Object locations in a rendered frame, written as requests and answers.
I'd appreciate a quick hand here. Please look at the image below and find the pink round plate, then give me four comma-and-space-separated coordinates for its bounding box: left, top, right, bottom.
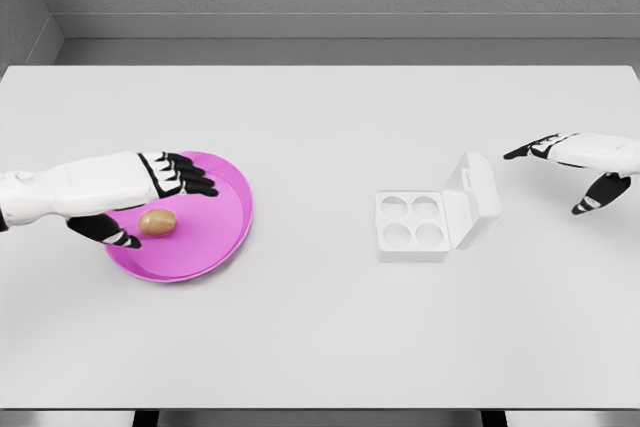
104, 150, 255, 285

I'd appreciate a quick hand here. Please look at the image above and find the white egg box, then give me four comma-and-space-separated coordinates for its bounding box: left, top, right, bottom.
374, 150, 503, 264

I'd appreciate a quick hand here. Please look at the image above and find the brown egg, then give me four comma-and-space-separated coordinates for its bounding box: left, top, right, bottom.
138, 208, 179, 238

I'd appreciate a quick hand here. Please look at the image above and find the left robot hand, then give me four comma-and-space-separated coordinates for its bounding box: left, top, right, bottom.
45, 150, 221, 251

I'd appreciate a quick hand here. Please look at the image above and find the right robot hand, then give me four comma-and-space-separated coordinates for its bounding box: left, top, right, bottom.
502, 131, 640, 216

